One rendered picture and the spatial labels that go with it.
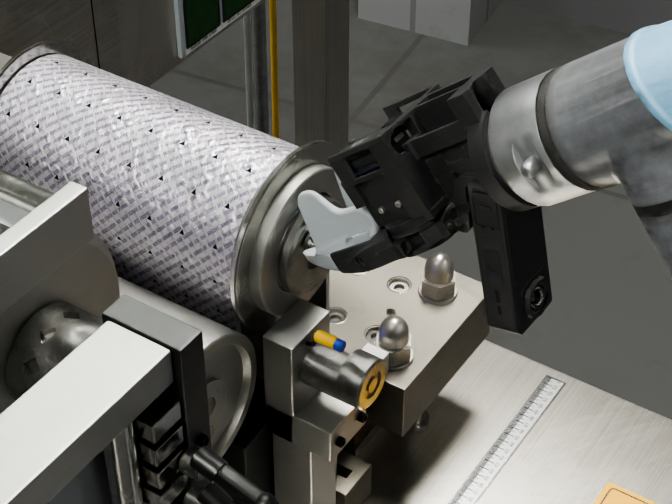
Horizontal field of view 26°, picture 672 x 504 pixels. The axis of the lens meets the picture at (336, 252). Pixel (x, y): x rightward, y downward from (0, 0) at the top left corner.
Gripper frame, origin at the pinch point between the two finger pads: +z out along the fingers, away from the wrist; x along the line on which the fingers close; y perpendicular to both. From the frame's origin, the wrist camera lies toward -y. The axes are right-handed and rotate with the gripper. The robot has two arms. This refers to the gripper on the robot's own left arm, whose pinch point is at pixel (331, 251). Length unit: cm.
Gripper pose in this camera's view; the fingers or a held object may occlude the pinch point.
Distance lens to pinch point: 102.4
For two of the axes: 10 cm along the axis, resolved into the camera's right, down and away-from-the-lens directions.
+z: -6.4, 2.2, 7.4
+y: -5.4, -8.1, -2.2
